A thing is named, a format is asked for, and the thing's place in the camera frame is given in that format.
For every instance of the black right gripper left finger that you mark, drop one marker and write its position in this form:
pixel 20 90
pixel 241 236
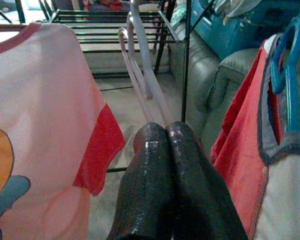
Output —
pixel 145 187

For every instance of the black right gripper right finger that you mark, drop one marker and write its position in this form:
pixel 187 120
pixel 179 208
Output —
pixel 202 200

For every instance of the pale pink plastic hanger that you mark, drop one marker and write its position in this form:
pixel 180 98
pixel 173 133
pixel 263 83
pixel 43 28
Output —
pixel 163 110

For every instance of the blue plastic hanger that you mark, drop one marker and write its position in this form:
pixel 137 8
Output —
pixel 293 100

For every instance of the white plastic hanger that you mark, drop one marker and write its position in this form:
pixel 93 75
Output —
pixel 141 50

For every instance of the white shirt red sleeves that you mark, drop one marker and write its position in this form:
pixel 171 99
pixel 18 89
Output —
pixel 240 125

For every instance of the black metal drying rack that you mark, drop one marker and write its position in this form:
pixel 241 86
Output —
pixel 186 75

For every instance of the dark green leather sofa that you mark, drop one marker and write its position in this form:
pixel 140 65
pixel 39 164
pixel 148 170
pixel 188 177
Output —
pixel 202 75

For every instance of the pink cartoon print shirt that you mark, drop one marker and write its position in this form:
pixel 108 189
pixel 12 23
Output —
pixel 52 100

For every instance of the blue bag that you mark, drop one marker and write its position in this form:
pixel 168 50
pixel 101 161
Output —
pixel 227 37

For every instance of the maroon cloth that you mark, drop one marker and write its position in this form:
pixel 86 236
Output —
pixel 110 3

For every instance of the white printed cloth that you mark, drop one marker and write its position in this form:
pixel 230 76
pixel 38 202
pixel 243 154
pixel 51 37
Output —
pixel 230 7

